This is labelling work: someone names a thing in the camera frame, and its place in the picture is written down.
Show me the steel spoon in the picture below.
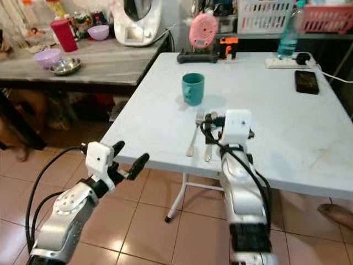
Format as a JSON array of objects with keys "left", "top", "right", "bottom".
[{"left": 203, "top": 112, "right": 219, "bottom": 163}]

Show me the steel fork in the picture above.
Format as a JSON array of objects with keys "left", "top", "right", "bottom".
[{"left": 186, "top": 108, "right": 206, "bottom": 158}]

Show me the teal mug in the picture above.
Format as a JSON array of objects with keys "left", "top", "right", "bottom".
[{"left": 181, "top": 72, "right": 206, "bottom": 107}]

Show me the black flat device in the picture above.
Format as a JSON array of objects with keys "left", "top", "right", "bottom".
[{"left": 176, "top": 49, "right": 220, "bottom": 65}]

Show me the orange and black gadget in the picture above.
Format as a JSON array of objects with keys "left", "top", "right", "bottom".
[{"left": 218, "top": 36, "right": 240, "bottom": 61}]

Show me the white power strip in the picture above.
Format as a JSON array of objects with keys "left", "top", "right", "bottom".
[{"left": 264, "top": 56, "right": 313, "bottom": 70}]

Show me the white folding table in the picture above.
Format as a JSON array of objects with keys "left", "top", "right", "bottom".
[{"left": 99, "top": 52, "right": 353, "bottom": 225}]

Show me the grey wooden table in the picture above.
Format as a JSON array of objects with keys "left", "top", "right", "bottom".
[{"left": 0, "top": 34, "right": 170, "bottom": 96}]

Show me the pink round device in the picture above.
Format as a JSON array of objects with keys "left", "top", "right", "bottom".
[{"left": 188, "top": 12, "right": 220, "bottom": 51}]

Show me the steel bowl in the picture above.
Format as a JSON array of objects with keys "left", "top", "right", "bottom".
[{"left": 50, "top": 57, "right": 83, "bottom": 77}]

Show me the black smartphone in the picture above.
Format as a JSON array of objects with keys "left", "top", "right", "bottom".
[{"left": 294, "top": 70, "right": 320, "bottom": 96}]

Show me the black power plug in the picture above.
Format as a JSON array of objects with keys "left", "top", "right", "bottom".
[{"left": 292, "top": 52, "right": 312, "bottom": 66}]

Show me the seated person's leg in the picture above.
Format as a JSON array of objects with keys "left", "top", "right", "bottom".
[{"left": 0, "top": 90, "right": 46, "bottom": 164}]

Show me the blue-green plastic bottle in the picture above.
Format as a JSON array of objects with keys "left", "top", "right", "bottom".
[{"left": 276, "top": 0, "right": 308, "bottom": 60}]

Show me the white plastic basket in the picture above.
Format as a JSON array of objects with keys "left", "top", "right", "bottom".
[{"left": 237, "top": 0, "right": 299, "bottom": 35}]

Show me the large purple bowl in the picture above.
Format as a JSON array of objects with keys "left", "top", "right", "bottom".
[{"left": 34, "top": 48, "right": 63, "bottom": 70}]

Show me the small purple bowl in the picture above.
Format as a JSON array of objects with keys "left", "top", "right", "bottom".
[{"left": 87, "top": 24, "right": 110, "bottom": 42}]

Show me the white kitchen appliance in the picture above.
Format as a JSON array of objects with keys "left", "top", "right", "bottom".
[{"left": 111, "top": 0, "right": 164, "bottom": 47}]

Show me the red tumbler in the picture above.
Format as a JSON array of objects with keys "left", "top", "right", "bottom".
[{"left": 50, "top": 18, "right": 79, "bottom": 54}]

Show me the dark-lidded jar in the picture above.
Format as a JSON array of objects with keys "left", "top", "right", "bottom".
[{"left": 90, "top": 10, "right": 109, "bottom": 27}]

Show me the bare foot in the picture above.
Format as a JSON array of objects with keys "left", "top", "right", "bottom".
[{"left": 318, "top": 203, "right": 353, "bottom": 230}]

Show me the pink plastic basket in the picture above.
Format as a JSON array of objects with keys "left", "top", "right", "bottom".
[{"left": 300, "top": 4, "right": 353, "bottom": 35}]

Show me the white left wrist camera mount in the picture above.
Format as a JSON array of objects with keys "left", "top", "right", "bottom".
[{"left": 85, "top": 141, "right": 117, "bottom": 181}]

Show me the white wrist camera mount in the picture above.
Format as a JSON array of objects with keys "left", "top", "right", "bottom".
[
  {"left": 221, "top": 109, "right": 253, "bottom": 146},
  {"left": 85, "top": 141, "right": 117, "bottom": 181}
]

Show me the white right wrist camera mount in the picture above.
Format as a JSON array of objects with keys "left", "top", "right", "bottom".
[{"left": 221, "top": 109, "right": 253, "bottom": 146}]

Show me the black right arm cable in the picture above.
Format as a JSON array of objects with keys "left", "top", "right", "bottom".
[{"left": 200, "top": 117, "right": 274, "bottom": 227}]

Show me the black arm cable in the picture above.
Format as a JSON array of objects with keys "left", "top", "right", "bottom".
[
  {"left": 200, "top": 117, "right": 274, "bottom": 227},
  {"left": 25, "top": 146, "right": 90, "bottom": 255}
]

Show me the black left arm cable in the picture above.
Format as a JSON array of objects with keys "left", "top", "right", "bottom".
[{"left": 25, "top": 146, "right": 90, "bottom": 255}]

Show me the white power cable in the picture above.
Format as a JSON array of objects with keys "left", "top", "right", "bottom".
[{"left": 311, "top": 57, "right": 353, "bottom": 84}]

